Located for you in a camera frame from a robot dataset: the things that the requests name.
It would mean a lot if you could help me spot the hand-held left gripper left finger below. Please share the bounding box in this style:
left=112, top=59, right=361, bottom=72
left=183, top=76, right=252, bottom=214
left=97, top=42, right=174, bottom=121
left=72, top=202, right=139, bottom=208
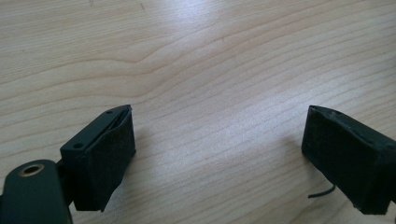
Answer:
left=57, top=105, right=137, bottom=213

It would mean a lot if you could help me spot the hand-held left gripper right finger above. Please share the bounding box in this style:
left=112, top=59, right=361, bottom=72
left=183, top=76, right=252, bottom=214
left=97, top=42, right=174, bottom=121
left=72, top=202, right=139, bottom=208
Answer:
left=301, top=105, right=396, bottom=217

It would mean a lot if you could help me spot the thin black wire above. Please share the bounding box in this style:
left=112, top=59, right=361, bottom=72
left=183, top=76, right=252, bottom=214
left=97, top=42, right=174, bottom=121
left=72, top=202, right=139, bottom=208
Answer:
left=307, top=184, right=337, bottom=200

